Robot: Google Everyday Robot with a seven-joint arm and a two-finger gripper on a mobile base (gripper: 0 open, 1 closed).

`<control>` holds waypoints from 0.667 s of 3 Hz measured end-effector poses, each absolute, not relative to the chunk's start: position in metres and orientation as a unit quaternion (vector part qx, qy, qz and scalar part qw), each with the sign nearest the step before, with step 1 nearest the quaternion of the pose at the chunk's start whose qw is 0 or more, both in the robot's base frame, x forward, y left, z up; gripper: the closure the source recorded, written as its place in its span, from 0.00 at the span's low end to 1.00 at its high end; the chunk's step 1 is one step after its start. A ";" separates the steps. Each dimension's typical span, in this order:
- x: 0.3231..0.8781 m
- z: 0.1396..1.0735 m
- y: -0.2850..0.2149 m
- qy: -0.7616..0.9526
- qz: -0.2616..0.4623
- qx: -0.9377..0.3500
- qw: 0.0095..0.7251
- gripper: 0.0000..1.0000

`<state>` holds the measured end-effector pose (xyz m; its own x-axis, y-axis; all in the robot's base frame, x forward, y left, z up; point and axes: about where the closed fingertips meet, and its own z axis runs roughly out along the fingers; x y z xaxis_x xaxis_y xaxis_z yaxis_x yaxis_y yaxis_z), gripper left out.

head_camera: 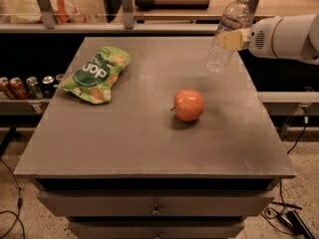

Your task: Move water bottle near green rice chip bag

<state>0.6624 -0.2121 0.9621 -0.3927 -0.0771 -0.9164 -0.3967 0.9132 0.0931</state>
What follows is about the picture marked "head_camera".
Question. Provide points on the left low shelf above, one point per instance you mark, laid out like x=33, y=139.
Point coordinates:
x=22, y=107

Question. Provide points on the clear plastic water bottle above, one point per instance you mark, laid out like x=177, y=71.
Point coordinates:
x=235, y=16

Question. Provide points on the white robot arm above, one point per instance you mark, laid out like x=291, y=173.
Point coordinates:
x=289, y=37

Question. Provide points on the middle metal bracket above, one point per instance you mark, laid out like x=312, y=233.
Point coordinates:
x=128, y=14

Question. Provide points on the black power strip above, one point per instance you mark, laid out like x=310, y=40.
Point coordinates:
x=298, y=223

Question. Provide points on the left metal bracket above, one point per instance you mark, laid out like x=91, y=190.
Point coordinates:
x=47, y=14

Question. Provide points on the upper drawer with knob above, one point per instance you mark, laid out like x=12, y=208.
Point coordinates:
x=130, y=204

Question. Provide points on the lower drawer with knob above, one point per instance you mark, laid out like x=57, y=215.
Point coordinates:
x=156, y=230

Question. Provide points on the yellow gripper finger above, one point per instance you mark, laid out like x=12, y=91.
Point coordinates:
x=236, y=40

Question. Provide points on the red soda can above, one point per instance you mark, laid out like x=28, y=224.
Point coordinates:
x=19, y=89
x=6, y=89

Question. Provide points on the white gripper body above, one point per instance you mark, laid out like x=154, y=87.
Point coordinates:
x=260, y=39

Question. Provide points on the drawer with knob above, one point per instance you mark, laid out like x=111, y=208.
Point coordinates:
x=130, y=204
x=156, y=230

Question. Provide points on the red soda can leftmost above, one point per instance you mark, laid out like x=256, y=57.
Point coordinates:
x=6, y=89

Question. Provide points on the partly hidden soda can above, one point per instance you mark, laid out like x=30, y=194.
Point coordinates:
x=59, y=78

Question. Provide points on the green rice chip bag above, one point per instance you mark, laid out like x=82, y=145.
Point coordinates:
x=94, y=80

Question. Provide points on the white orange plastic bag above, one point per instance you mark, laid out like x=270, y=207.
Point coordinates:
x=35, y=11

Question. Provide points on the silver soda can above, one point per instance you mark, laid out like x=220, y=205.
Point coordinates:
x=34, y=88

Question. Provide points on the dark soda can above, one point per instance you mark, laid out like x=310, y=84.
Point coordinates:
x=49, y=83

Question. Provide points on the grey drawer cabinet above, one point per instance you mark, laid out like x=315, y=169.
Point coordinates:
x=135, y=143

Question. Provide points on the red apple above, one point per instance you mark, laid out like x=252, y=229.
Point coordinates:
x=188, y=105

